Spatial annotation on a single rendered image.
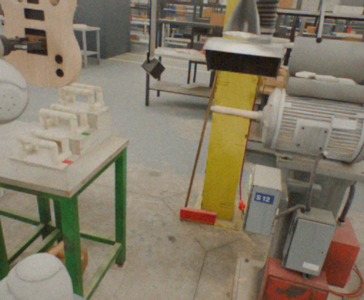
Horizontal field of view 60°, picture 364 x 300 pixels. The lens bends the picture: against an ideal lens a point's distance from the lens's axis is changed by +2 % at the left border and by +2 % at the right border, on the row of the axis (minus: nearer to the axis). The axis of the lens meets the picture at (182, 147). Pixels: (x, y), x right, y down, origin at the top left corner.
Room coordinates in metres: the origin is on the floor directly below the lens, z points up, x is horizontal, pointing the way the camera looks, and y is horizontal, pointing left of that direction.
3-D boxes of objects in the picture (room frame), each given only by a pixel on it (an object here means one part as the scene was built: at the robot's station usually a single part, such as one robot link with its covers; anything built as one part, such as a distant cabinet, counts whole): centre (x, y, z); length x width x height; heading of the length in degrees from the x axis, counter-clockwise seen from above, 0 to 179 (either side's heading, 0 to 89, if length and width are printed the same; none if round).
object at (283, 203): (1.04, -0.40, 1.02); 0.19 x 0.04 x 0.04; 167
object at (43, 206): (1.69, 0.89, 0.45); 0.05 x 0.05 x 0.90; 77
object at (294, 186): (1.08, -0.49, 1.02); 0.13 x 0.04 x 0.04; 77
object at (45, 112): (1.40, 0.61, 1.12); 0.20 x 0.03 x 0.03; 76
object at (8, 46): (1.17, 0.67, 1.45); 0.09 x 0.08 x 0.07; 166
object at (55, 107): (1.48, 0.59, 1.12); 0.20 x 0.03 x 0.03; 76
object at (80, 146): (1.44, 0.60, 0.98); 0.27 x 0.16 x 0.09; 77
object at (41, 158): (1.29, 0.64, 0.94); 0.27 x 0.15 x 0.01; 77
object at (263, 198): (0.98, -0.38, 0.99); 0.24 x 0.21 x 0.26; 77
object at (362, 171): (1.19, -0.58, 1.11); 0.36 x 0.24 x 0.04; 77
